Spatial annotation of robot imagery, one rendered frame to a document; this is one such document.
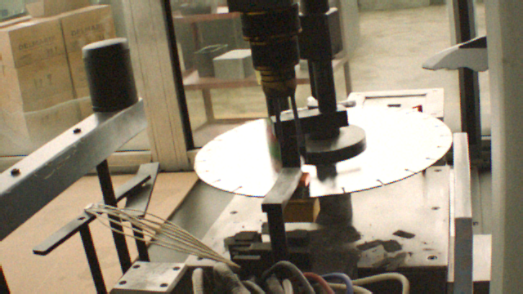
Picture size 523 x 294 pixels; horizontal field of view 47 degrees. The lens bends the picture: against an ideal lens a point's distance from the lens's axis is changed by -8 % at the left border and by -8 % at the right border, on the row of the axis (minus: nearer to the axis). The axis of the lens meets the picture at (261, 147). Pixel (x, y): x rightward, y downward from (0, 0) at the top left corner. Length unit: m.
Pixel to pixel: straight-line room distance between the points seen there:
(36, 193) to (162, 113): 0.81
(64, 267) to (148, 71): 0.50
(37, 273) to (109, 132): 0.43
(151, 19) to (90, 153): 0.70
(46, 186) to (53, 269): 0.48
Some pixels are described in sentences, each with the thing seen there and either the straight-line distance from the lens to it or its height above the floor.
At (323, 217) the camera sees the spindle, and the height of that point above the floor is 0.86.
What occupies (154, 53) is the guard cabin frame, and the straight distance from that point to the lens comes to 1.37.
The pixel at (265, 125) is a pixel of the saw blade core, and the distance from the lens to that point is 0.94.
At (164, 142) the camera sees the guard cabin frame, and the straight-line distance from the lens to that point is 1.42.
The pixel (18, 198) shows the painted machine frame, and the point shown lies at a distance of 0.59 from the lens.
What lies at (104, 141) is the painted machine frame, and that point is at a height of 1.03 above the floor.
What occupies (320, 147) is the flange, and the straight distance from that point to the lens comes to 0.79.
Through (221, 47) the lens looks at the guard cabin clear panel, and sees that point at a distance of 1.33.
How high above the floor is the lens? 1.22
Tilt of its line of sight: 18 degrees down
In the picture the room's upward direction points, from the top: 8 degrees counter-clockwise
